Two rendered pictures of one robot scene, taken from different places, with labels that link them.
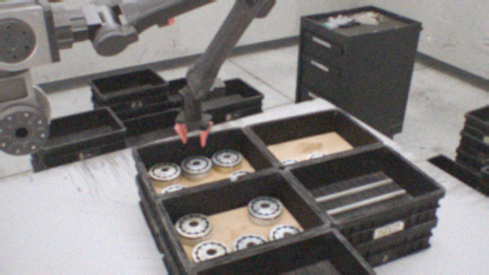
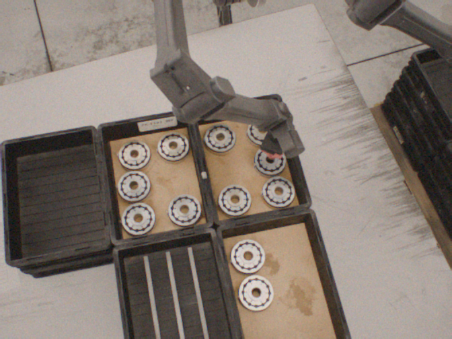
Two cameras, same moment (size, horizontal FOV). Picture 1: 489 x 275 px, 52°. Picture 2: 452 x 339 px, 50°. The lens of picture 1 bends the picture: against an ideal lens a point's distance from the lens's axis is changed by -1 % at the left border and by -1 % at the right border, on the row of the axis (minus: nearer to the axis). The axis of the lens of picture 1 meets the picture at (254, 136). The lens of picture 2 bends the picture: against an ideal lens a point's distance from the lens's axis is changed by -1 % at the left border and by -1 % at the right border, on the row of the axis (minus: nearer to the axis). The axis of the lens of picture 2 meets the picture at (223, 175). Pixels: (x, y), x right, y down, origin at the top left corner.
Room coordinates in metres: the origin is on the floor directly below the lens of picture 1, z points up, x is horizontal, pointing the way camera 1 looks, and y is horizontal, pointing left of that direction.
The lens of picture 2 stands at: (1.39, -0.46, 2.30)
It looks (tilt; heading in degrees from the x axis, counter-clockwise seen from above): 68 degrees down; 100
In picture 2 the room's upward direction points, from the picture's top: 4 degrees clockwise
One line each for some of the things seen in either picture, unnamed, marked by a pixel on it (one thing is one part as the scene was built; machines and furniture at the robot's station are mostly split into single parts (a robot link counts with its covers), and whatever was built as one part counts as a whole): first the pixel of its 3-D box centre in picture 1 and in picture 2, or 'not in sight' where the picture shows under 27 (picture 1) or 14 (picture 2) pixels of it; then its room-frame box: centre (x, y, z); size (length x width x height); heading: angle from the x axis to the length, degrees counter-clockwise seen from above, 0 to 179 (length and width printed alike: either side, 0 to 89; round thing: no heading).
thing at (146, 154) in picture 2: (211, 253); (134, 154); (1.00, 0.11, 0.86); 0.10 x 0.10 x 0.01
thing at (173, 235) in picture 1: (241, 215); (153, 174); (1.09, 0.03, 0.92); 0.40 x 0.30 x 0.02; 115
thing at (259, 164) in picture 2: (196, 164); (270, 160); (1.43, 0.19, 0.86); 0.10 x 0.10 x 0.01
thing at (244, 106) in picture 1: (222, 128); not in sight; (2.59, 0.19, 0.37); 0.40 x 0.30 x 0.45; 123
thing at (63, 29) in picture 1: (64, 28); not in sight; (1.03, 0.41, 1.45); 0.09 x 0.08 x 0.12; 33
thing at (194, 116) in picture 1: (193, 112); (279, 132); (1.43, 0.20, 1.05); 0.10 x 0.07 x 0.07; 78
